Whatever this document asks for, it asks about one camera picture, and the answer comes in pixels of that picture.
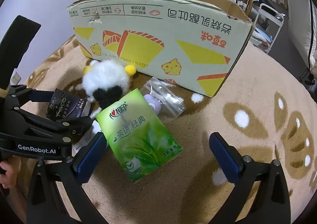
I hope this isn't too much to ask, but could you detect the printed cardboard box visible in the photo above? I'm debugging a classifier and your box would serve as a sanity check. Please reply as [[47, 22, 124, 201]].
[[66, 0, 253, 98]]

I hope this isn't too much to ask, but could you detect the dark tissue pack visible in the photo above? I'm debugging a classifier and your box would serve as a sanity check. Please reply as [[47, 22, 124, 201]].
[[45, 89, 92, 122]]

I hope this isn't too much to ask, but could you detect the white rolling cart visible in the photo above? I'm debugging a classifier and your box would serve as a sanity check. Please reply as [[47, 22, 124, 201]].
[[248, 3, 286, 54]]

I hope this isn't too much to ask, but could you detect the white paper card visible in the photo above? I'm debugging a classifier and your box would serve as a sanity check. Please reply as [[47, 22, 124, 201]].
[[72, 121, 104, 155]]

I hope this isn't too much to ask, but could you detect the white reclining chair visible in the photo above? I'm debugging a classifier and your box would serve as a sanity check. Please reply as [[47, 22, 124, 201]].
[[282, 0, 317, 79]]

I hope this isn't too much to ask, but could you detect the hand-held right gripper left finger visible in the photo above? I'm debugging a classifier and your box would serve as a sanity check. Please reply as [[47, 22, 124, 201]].
[[26, 132, 107, 224]]

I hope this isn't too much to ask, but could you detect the white fluffy plush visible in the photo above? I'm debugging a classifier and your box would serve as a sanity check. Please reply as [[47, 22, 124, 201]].
[[74, 59, 137, 115]]

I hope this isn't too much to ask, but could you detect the black bag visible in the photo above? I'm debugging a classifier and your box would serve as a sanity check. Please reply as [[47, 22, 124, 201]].
[[258, 0, 285, 20]]

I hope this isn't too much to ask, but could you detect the person's left forearm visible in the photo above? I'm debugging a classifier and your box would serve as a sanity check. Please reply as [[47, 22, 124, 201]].
[[0, 188, 27, 224]]

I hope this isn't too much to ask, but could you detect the green tissue pack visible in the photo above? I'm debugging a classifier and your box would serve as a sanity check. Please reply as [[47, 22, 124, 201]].
[[95, 88, 184, 182]]

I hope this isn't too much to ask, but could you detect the white wall socket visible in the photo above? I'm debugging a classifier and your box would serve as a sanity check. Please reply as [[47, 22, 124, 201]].
[[11, 71, 22, 85]]

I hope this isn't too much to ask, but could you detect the person's left hand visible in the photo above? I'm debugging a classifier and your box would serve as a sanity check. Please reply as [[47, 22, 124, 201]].
[[0, 161, 17, 190]]

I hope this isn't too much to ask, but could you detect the light blue cloth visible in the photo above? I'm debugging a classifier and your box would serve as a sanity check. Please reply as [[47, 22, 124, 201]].
[[251, 28, 272, 43]]

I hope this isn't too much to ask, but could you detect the small purple toy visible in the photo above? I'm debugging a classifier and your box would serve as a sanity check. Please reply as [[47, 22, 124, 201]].
[[144, 93, 162, 115]]

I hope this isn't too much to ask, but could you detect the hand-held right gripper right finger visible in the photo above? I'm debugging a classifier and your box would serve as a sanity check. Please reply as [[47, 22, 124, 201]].
[[209, 132, 291, 224]]

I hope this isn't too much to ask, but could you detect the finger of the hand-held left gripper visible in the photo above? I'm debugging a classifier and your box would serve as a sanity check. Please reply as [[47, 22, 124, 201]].
[[4, 86, 55, 103], [0, 104, 93, 138]]

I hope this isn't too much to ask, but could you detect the clear zip bag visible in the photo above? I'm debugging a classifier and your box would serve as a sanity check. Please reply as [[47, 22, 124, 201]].
[[139, 77, 187, 118]]

